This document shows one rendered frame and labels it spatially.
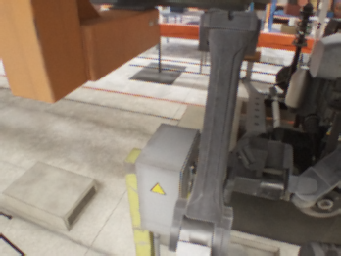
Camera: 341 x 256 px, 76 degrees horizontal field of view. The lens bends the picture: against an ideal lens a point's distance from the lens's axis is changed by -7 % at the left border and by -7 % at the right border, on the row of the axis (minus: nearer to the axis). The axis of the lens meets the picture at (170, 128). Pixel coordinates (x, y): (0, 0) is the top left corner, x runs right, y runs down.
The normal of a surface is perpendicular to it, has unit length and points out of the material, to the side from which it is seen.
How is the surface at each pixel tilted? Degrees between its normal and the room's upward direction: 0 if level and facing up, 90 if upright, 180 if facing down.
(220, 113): 67
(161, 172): 90
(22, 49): 90
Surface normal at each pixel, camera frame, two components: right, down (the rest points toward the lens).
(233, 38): -0.20, 0.15
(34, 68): -0.32, 0.51
